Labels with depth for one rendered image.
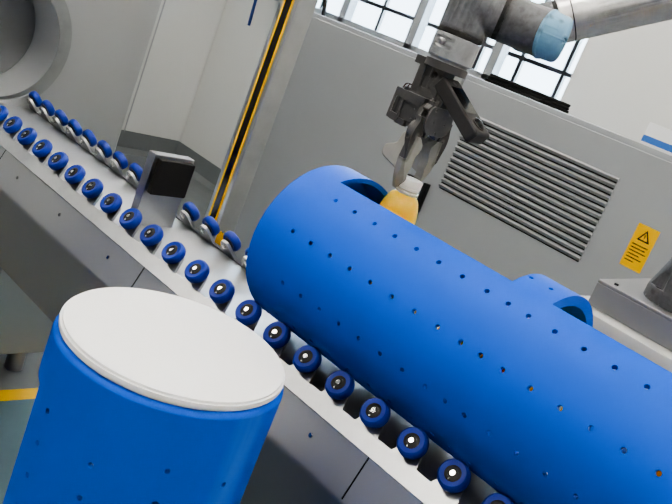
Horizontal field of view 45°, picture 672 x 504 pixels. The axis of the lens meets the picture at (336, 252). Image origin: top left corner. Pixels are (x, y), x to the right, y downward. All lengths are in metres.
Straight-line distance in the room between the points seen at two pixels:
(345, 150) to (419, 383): 2.48
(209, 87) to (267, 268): 5.17
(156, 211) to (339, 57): 2.04
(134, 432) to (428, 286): 0.44
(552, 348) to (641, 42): 3.04
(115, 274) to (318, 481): 0.61
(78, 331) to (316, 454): 0.45
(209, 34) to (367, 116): 3.17
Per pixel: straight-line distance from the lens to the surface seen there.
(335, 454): 1.22
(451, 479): 1.13
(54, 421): 0.96
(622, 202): 2.80
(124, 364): 0.91
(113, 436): 0.91
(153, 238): 1.55
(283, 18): 1.98
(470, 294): 1.09
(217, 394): 0.91
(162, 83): 6.36
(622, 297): 1.54
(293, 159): 3.73
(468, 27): 1.32
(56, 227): 1.79
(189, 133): 6.52
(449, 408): 1.08
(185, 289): 1.47
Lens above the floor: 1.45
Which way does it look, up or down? 15 degrees down
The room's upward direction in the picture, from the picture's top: 22 degrees clockwise
